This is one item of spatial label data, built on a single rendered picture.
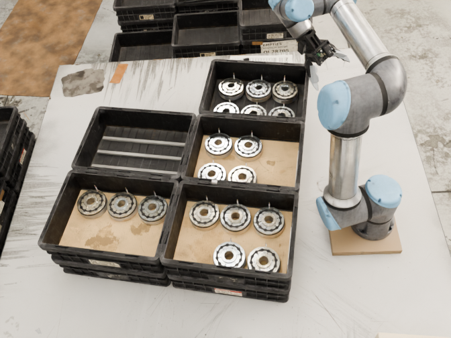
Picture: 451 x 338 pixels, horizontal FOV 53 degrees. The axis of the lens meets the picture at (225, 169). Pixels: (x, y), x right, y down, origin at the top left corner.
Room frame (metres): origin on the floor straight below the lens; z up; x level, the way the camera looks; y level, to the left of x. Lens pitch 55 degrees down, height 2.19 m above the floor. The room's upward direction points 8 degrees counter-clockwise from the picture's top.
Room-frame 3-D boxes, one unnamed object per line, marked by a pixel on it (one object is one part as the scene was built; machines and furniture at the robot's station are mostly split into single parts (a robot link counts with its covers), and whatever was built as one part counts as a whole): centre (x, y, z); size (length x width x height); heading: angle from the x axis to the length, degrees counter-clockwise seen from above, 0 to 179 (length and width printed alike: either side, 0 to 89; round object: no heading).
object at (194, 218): (0.77, 0.09, 0.86); 0.10 x 0.10 x 0.01
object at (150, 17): (2.68, 0.36, 0.31); 0.40 x 0.30 x 0.34; 84
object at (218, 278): (0.68, 0.00, 0.87); 0.40 x 0.30 x 0.11; 74
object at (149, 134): (1.07, 0.31, 0.87); 0.40 x 0.30 x 0.11; 74
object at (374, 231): (0.73, -0.49, 0.78); 0.15 x 0.15 x 0.10
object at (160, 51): (2.28, 0.40, 0.26); 0.40 x 0.30 x 0.23; 84
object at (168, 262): (0.68, 0.00, 0.92); 0.40 x 0.30 x 0.02; 74
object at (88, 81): (1.67, 0.62, 0.71); 0.22 x 0.19 x 0.01; 84
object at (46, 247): (0.78, 0.39, 0.92); 0.40 x 0.30 x 0.02; 74
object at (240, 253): (0.60, 0.02, 0.86); 0.10 x 0.10 x 0.01
